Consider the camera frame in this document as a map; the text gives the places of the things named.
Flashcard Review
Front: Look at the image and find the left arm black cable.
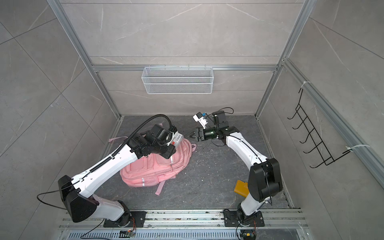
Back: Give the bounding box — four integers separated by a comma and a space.
36, 113, 173, 240

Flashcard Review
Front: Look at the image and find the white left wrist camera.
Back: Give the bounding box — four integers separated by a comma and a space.
168, 132, 184, 148

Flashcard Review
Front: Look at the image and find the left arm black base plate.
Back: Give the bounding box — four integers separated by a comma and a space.
103, 211, 147, 228

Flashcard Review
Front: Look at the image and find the white wire mesh basket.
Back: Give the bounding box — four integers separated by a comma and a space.
142, 67, 214, 95

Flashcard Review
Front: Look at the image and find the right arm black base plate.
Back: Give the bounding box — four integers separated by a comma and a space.
223, 209, 265, 228

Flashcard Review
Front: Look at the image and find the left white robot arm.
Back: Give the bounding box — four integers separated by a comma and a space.
58, 124, 183, 227

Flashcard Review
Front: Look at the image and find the pink student backpack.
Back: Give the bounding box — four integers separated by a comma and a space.
120, 138, 197, 196

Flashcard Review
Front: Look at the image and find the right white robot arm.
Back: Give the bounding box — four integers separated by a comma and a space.
188, 127, 283, 219

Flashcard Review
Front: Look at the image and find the black wire hook rack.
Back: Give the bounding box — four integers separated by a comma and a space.
287, 89, 353, 169

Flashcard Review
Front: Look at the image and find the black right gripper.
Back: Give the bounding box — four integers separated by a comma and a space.
185, 127, 220, 143

